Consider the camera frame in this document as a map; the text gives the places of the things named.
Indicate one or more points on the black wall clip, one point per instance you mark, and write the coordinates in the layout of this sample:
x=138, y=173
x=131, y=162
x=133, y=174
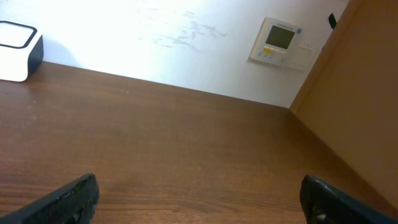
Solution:
x=332, y=21

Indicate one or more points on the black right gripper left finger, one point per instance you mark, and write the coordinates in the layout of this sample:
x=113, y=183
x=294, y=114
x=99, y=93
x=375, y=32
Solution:
x=75, y=202

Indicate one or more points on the white wall light switch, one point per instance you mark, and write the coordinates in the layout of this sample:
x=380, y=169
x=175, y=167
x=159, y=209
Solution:
x=302, y=56

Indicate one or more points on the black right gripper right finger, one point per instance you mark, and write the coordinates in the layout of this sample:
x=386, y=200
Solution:
x=324, y=203

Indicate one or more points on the white barcode scanner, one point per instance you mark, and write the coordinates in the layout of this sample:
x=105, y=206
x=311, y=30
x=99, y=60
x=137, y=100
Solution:
x=22, y=51

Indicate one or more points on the white wall thermostat panel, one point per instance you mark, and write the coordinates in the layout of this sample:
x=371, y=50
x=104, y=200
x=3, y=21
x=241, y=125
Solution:
x=276, y=42

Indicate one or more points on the brown wooden side panel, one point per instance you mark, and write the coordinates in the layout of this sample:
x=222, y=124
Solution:
x=349, y=99

